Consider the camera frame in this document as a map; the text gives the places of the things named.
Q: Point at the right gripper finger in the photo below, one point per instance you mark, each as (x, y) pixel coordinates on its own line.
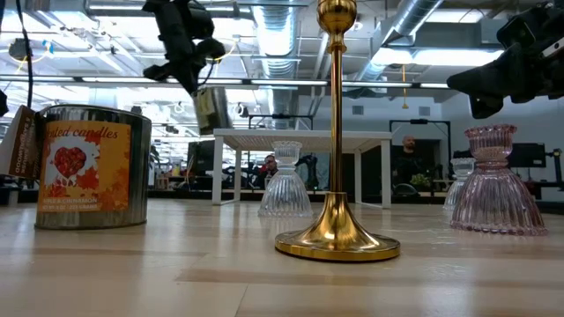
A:
(498, 81)
(484, 108)

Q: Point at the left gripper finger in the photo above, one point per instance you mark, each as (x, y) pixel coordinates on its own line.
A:
(188, 75)
(158, 72)

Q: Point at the clear ribbed glass candle holder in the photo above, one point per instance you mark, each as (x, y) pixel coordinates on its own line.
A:
(285, 193)
(460, 169)

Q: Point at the pink ribbed glass candle holder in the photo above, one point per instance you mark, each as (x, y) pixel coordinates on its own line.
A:
(495, 202)

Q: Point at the scented candle tin orange label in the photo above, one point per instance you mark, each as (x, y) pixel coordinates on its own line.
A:
(88, 167)

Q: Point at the gold metal candlestick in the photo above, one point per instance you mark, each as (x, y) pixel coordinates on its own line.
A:
(337, 132)

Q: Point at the brown white paper hang tag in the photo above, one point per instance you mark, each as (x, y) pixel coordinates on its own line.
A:
(22, 141)

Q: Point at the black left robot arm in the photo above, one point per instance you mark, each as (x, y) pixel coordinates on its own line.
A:
(3, 103)

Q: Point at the long ceiling light strip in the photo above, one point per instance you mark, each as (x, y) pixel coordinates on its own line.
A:
(119, 79)

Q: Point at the olive grey flat pad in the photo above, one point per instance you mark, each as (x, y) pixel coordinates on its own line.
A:
(216, 112)

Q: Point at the rectangular ceiling light panel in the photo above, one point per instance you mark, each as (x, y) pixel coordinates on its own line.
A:
(440, 57)

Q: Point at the black computer monitor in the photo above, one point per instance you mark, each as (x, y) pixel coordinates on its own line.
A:
(529, 155)

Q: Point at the dark computer monitor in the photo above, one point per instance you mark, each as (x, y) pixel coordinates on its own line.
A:
(200, 156)

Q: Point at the gold hanging pendant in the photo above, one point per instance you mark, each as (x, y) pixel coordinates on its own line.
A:
(404, 88)

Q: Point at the person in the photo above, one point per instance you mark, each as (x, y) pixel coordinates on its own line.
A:
(270, 167)
(409, 163)

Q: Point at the small green desk plant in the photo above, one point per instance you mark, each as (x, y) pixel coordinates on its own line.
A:
(419, 179)

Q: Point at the white metal shelf riser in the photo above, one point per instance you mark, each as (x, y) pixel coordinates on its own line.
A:
(308, 136)

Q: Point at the white round smoke detector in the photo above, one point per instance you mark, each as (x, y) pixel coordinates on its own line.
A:
(356, 24)

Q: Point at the grey bin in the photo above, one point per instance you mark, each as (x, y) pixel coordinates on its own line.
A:
(9, 194)

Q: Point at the grey wall vent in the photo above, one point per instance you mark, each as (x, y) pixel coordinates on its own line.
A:
(424, 110)
(358, 110)

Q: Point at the black metal station frame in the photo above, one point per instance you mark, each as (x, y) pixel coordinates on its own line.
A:
(282, 116)
(420, 122)

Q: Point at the silver ribbed ventilation duct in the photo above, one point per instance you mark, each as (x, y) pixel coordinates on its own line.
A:
(275, 35)
(410, 17)

